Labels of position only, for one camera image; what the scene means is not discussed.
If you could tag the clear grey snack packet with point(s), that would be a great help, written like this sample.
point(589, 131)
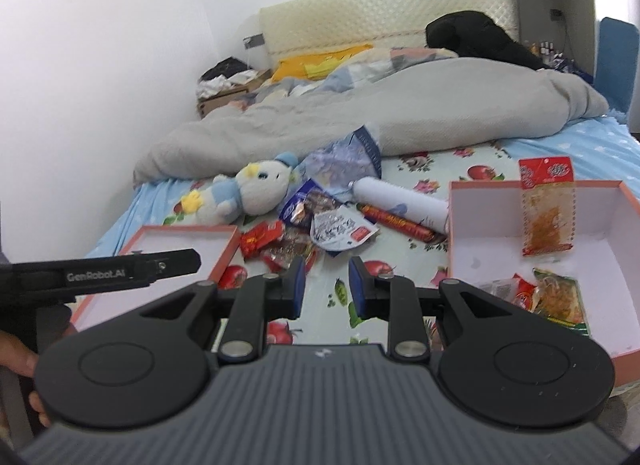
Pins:
point(500, 290)

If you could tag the red bean snack packet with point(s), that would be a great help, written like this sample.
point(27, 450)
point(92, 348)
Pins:
point(285, 252)

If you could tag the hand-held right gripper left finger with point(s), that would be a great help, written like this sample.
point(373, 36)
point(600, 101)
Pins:
point(296, 287)

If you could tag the pink cardboard box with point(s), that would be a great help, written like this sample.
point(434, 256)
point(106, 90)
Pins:
point(480, 245)

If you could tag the brown cardboard box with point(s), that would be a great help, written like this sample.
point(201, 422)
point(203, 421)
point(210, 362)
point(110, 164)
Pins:
point(215, 102)

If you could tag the dark red sachet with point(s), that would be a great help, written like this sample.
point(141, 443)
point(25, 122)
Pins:
point(260, 240)

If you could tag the clear packet with orange snack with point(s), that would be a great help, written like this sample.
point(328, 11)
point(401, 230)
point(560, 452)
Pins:
point(547, 215)

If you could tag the blue facial tissue pack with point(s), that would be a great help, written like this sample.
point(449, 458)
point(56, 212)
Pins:
point(340, 155)

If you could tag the red sausage stick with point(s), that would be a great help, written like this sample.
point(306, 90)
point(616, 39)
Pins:
point(395, 222)

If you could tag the small red snack packet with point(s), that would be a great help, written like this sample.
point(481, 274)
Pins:
point(526, 295)

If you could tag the black clothing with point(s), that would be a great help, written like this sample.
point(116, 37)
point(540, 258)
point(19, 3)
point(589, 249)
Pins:
point(225, 67)

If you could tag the white and blue plush toy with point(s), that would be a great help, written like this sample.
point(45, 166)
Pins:
point(260, 185)

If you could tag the grey duvet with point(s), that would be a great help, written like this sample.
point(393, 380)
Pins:
point(450, 105)

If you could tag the person's left hand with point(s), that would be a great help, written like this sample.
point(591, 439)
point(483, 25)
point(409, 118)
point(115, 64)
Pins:
point(15, 355)

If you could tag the green and yellow snack packet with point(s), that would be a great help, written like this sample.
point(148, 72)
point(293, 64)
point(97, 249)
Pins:
point(560, 300)

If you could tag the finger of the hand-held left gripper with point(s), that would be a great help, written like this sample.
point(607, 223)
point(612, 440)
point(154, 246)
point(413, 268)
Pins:
point(177, 261)

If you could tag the white snack packet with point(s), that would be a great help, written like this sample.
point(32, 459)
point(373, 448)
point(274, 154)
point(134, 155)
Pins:
point(340, 232)

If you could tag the black wall plug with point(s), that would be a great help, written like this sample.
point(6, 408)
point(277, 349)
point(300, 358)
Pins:
point(556, 14)

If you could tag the white spray bottle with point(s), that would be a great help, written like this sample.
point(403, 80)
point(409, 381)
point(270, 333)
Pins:
point(400, 200)

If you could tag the wall socket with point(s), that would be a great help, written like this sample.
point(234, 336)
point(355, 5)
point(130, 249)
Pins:
point(254, 41)

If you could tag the row of small bottles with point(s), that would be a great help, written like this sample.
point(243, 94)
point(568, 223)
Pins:
point(542, 49)

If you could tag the black garment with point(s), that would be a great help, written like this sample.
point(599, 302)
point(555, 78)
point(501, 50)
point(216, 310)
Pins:
point(475, 35)

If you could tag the blue chair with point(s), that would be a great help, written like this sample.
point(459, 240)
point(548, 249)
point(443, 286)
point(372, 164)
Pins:
point(617, 60)

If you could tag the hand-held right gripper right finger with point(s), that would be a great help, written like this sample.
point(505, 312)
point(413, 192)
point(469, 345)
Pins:
point(356, 290)

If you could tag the blue snack packet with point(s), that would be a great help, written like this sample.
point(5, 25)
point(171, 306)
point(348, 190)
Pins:
point(305, 205)

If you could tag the yellow pillow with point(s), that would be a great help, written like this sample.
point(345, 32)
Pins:
point(310, 65)

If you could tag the white cloth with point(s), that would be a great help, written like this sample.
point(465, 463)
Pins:
point(210, 87)

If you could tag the cream padded headboard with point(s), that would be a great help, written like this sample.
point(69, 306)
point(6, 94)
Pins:
point(375, 15)

